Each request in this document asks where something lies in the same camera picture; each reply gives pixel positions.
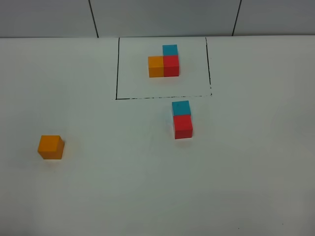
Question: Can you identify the template blue cube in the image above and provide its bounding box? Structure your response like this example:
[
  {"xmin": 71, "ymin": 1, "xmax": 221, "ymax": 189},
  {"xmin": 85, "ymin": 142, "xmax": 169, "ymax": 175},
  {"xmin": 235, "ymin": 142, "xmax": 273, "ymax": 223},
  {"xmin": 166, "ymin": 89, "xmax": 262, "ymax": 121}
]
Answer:
[{"xmin": 162, "ymin": 44, "xmax": 178, "ymax": 56}]

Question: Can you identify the template red cube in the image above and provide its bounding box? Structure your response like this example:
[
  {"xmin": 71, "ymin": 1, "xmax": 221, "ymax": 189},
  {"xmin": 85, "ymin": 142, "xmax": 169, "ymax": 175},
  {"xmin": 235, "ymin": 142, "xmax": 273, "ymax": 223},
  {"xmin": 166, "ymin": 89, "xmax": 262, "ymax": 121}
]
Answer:
[{"xmin": 163, "ymin": 55, "xmax": 180, "ymax": 77}]

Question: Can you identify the template orange cube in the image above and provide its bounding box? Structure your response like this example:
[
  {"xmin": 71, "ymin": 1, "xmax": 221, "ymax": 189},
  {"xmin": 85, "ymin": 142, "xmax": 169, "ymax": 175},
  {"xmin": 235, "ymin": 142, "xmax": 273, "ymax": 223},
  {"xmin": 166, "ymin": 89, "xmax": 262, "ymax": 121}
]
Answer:
[{"xmin": 148, "ymin": 56, "xmax": 164, "ymax": 78}]

